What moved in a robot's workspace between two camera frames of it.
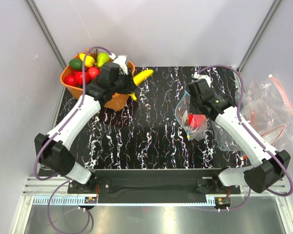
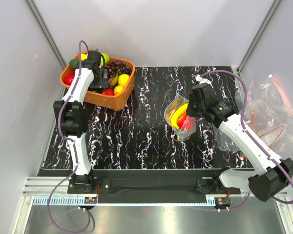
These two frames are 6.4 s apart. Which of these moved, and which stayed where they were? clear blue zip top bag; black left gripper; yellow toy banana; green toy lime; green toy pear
Moved: yellow toy banana; black left gripper; clear blue zip top bag
Stayed: green toy lime; green toy pear
